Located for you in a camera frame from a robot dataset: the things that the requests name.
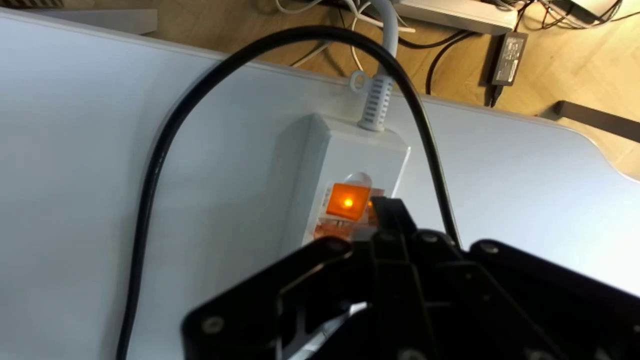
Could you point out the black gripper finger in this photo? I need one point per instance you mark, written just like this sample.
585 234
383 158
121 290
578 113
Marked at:
394 224

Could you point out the white power strip on table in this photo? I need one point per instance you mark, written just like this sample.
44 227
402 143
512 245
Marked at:
343 167

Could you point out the black power adapter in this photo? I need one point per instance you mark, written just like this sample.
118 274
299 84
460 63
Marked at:
509 58

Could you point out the white power strip on floor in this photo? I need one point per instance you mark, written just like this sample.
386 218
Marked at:
463 15

